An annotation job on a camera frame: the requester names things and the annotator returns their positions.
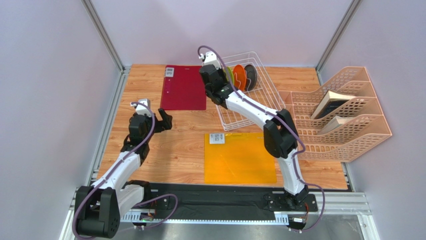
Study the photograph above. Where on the beige plastic file organizer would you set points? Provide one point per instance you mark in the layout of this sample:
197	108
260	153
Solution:
368	129

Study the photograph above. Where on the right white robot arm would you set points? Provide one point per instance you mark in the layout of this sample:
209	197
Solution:
280	136

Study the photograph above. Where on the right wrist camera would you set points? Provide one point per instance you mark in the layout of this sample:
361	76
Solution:
210	58

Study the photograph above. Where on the tan book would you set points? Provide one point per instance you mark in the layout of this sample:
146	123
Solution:
334	123

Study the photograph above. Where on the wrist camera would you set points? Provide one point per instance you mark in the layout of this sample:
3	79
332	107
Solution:
144	107
210	58

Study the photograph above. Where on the white wire dish rack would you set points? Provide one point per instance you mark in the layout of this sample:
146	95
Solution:
264	91

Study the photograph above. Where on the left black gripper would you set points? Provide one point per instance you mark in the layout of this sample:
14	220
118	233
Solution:
165	124

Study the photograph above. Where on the dark grey plate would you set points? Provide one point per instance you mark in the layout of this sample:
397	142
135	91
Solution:
251	77

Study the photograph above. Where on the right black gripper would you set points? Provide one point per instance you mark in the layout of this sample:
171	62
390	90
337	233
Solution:
209	80

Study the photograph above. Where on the red mat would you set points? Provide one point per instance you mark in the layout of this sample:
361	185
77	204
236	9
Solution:
185	91

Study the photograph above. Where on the green plastic plate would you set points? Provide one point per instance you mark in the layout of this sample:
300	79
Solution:
229	76

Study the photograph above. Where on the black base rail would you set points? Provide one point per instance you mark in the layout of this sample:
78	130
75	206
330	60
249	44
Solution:
202	202

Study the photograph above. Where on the orange plastic plate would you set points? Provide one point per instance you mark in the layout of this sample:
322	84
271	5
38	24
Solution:
239	77

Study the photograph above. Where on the white label on red mat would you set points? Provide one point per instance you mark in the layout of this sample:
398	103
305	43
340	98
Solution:
169	72

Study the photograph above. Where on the black cover book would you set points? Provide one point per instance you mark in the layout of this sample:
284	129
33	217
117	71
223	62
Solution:
330	102

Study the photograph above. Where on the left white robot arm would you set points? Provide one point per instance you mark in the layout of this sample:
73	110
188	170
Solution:
99	207

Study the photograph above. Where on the orange mat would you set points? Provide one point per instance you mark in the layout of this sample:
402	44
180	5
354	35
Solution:
242	160

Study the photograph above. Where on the white barcode label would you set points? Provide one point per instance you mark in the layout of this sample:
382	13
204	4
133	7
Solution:
216	138

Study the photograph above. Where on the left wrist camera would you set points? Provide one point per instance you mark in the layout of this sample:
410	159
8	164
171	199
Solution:
144	107

